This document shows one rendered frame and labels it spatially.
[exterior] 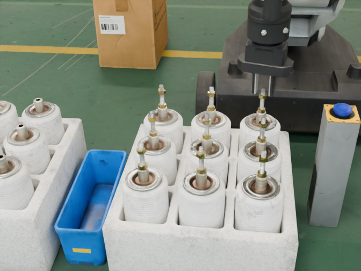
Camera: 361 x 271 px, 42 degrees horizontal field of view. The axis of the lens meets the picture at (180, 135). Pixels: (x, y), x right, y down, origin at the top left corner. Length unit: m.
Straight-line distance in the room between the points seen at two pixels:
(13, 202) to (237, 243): 0.48
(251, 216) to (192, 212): 0.12
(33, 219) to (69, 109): 0.75
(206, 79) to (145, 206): 0.60
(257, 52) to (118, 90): 0.88
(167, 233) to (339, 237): 0.47
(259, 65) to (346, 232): 0.48
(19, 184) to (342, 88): 0.92
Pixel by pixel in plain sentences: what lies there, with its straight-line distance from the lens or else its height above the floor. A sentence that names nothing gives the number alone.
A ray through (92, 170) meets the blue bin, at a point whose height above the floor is 0.06.
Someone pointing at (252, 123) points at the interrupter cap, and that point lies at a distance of 1.14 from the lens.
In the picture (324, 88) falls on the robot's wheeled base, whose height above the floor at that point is 0.19.
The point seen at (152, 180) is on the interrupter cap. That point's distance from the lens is 0.97.
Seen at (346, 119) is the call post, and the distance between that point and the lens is 1.08.
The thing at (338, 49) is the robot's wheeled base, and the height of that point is 0.17.
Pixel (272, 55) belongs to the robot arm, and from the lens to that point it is 1.03.
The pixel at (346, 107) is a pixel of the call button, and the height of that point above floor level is 0.33.
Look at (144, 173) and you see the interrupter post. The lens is 0.95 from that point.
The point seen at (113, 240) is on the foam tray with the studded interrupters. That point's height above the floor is 0.15.
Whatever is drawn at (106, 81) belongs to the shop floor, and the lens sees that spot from 1.89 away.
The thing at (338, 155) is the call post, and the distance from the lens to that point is 1.12.
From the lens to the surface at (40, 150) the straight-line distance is 1.15.
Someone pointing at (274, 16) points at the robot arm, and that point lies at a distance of 0.95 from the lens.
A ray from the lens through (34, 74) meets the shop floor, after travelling 2.03.
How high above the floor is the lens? 0.87
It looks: 35 degrees down
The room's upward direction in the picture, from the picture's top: 2 degrees counter-clockwise
